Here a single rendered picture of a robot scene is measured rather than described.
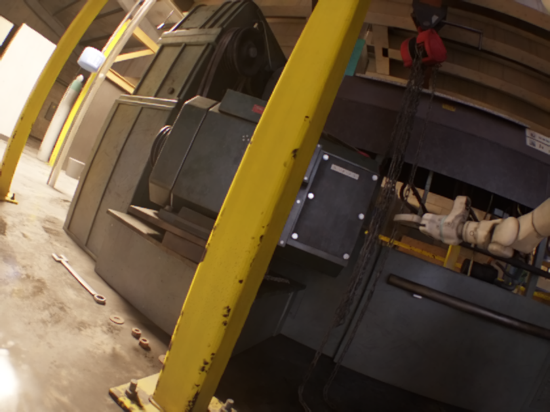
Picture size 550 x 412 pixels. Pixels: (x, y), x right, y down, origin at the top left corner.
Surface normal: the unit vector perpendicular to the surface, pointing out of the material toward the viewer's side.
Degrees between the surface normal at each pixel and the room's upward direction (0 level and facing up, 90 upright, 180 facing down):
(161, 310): 90
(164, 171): 90
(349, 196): 90
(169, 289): 90
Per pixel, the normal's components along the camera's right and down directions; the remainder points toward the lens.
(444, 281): -0.34, -0.22
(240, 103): -0.03, -0.11
